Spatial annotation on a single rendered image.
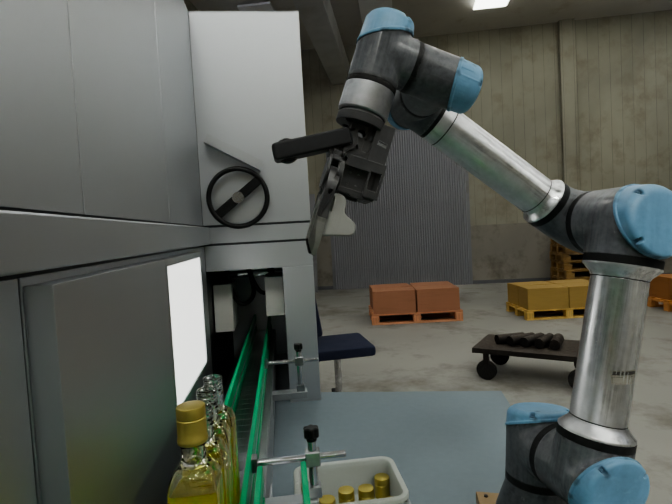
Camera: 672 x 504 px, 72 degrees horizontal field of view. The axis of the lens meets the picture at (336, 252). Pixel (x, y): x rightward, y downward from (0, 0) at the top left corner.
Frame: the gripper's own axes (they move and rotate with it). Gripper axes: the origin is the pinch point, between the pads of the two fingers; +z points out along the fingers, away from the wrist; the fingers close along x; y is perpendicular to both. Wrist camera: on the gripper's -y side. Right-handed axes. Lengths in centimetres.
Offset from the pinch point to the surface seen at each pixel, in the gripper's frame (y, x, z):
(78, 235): -28.0, -7.4, 6.9
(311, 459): 12.3, 12.8, 36.4
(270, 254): -4, 98, 7
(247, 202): -17, 98, -8
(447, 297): 251, 553, 16
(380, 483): 32, 29, 45
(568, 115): 517, 851, -416
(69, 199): -31.6, -3.8, 3.2
